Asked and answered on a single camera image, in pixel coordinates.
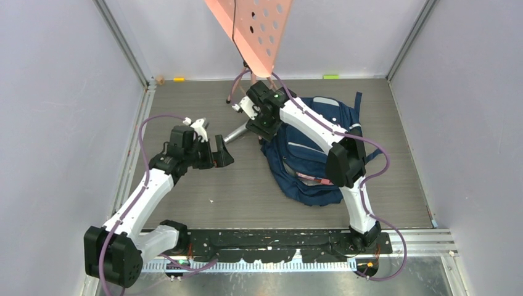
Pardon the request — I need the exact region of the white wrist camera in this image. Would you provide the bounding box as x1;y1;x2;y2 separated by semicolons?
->
232;96;258;120
183;117;209;142

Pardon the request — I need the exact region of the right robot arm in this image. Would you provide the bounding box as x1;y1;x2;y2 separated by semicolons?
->
241;81;382;253

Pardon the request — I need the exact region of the green tape piece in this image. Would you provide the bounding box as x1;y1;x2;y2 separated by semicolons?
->
323;75;340;80

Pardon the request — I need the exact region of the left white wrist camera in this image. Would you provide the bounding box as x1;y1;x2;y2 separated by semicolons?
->
183;117;209;142

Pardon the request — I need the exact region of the silver microphone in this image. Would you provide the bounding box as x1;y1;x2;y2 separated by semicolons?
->
223;123;248;144

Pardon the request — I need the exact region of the small wooden block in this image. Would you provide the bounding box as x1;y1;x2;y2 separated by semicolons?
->
155;75;165;86

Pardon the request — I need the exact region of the pink music stand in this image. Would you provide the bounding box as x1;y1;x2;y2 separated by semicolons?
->
205;0;292;104

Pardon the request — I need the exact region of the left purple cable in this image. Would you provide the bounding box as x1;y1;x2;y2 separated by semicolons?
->
99;114;220;296

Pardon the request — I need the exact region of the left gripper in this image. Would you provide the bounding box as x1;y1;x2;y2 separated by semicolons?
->
184;135;233;170

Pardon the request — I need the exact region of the navy blue student backpack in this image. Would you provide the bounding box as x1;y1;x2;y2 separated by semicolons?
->
260;92;363;206

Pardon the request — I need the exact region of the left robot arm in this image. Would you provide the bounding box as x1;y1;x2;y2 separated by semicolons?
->
83;122;234;288

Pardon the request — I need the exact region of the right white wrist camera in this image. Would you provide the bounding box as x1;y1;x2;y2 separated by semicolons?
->
232;96;258;120

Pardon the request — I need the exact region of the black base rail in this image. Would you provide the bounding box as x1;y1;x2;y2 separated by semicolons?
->
164;229;392;263

